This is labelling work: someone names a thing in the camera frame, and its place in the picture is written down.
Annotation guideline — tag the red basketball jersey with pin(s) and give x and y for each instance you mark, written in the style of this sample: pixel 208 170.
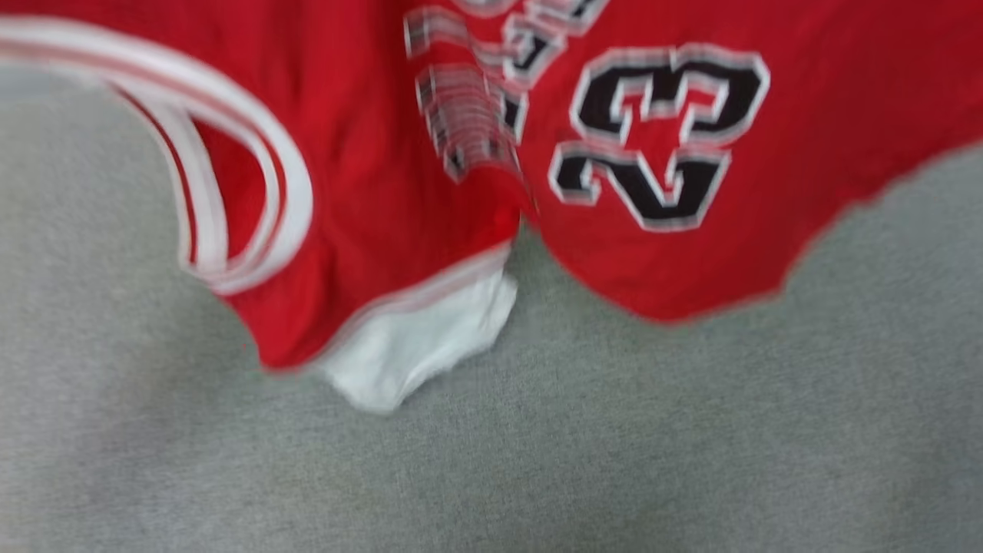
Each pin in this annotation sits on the red basketball jersey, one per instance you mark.
pixel 369 153

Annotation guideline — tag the grey fabric sofa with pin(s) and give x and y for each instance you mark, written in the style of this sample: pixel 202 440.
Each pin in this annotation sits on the grey fabric sofa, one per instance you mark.
pixel 537 461

